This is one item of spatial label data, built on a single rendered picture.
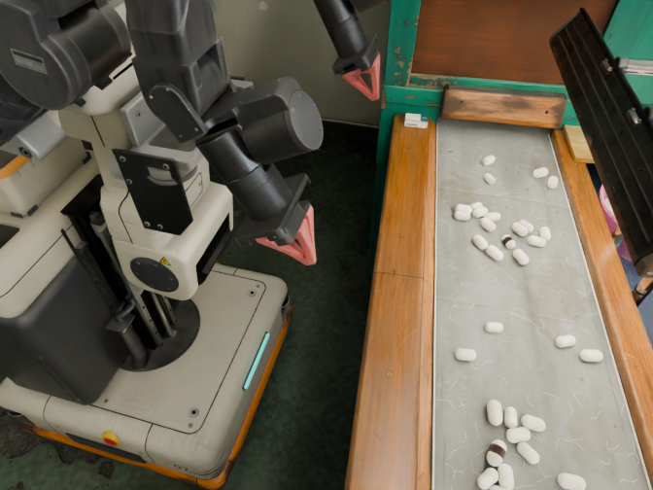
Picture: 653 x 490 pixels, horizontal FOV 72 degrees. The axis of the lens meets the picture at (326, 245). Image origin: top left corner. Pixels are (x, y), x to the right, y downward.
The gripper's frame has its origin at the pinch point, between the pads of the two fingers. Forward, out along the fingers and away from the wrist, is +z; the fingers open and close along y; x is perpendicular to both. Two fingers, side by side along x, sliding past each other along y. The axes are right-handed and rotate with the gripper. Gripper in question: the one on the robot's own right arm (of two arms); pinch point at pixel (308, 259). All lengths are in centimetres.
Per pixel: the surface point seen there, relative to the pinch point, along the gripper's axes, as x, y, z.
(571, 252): -27, 38, 44
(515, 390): -16.6, 4.0, 38.4
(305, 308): 67, 60, 77
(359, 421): 2.5, -8.7, 25.5
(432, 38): -5, 80, 6
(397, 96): 8, 79, 17
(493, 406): -14.1, -0.9, 34.8
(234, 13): 98, 173, -10
